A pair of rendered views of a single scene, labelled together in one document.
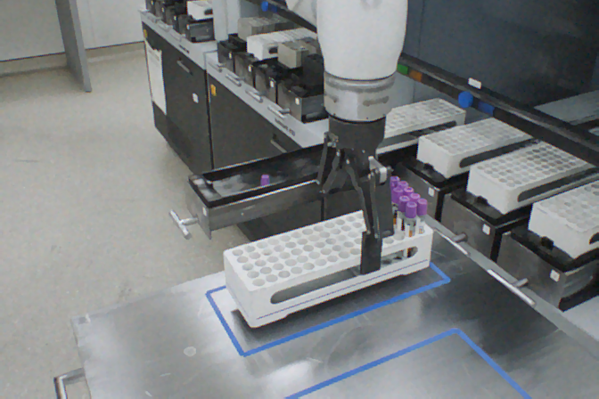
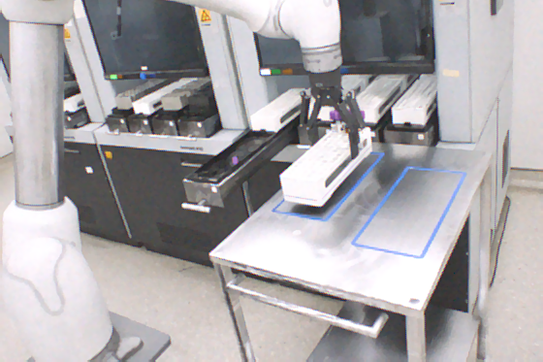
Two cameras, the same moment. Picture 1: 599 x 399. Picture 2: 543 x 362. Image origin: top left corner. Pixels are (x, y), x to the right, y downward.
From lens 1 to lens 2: 0.56 m
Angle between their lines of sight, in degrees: 23
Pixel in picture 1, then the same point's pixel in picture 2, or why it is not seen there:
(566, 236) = (416, 115)
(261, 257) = (303, 169)
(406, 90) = (273, 88)
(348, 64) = (323, 38)
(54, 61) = not seen: outside the picture
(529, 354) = (445, 160)
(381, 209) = (357, 114)
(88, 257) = not seen: hidden behind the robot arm
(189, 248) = (130, 279)
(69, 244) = not seen: hidden behind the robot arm
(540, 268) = (411, 137)
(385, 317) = (372, 178)
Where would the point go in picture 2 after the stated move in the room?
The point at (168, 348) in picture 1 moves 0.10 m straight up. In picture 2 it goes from (283, 237) to (275, 196)
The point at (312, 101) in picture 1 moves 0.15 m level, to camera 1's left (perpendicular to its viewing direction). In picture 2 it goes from (208, 121) to (174, 134)
